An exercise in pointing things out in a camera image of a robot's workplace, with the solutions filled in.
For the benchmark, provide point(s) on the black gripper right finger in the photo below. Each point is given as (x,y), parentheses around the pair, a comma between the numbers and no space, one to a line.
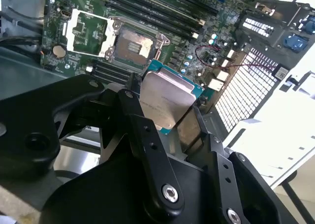
(229,184)

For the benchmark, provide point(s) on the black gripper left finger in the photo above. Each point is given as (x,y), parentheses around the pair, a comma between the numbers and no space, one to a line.
(29,125)

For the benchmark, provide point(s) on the silver CPU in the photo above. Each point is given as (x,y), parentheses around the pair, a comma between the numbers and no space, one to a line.
(167,96)

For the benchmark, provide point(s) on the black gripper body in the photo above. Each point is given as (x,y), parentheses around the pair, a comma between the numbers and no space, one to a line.
(103,197)

